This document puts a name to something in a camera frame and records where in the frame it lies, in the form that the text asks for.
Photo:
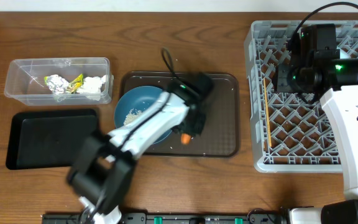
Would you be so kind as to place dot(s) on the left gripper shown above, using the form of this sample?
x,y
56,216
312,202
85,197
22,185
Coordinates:
x,y
197,129

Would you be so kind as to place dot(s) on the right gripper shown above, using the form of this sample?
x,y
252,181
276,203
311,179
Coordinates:
x,y
283,71

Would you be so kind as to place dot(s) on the orange carrot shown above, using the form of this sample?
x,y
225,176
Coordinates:
x,y
185,138

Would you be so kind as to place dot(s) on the wooden chopstick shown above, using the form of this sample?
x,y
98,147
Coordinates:
x,y
266,101

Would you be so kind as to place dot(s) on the dark blue plate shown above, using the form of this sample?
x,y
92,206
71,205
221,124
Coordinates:
x,y
149,99

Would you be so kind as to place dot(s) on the pile of white rice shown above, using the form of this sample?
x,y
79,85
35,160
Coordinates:
x,y
132,115

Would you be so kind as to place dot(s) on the yellow green snack wrapper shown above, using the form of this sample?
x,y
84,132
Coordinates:
x,y
75,84

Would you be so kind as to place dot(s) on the aluminium foil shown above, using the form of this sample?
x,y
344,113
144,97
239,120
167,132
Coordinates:
x,y
56,84

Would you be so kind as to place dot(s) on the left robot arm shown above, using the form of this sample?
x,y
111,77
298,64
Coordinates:
x,y
102,173

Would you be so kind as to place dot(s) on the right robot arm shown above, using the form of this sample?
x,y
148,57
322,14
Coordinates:
x,y
316,67

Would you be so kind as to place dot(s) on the grey dishwasher rack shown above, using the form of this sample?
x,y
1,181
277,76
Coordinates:
x,y
302,139

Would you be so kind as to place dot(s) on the dark brown serving tray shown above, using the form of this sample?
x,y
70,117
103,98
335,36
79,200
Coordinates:
x,y
220,136

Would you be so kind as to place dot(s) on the white crumpled tissue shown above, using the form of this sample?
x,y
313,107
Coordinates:
x,y
91,87

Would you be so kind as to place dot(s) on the black bin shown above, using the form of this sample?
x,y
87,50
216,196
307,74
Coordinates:
x,y
41,139

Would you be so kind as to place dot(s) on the clear plastic bin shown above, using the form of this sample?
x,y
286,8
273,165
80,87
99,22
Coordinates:
x,y
25,80

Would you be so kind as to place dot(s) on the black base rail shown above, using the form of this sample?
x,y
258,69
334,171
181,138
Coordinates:
x,y
255,216

